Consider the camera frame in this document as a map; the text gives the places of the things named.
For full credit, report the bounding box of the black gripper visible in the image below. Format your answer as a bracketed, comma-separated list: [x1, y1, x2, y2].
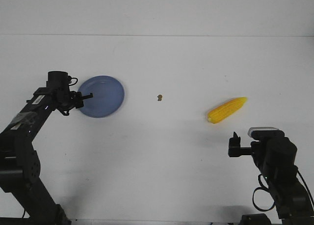
[228, 132, 252, 158]
[55, 90, 93, 115]

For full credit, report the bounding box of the blue round plastic plate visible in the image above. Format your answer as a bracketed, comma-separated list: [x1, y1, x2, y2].
[78, 75, 125, 118]

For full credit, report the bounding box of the yellow toy corn cob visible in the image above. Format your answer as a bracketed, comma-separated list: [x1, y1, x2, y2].
[207, 97, 248, 124]

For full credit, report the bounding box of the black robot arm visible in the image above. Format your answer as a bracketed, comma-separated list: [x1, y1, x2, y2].
[0, 71, 93, 225]
[228, 127, 314, 225]

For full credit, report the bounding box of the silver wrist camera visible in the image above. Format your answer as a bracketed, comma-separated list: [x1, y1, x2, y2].
[247, 127, 279, 138]

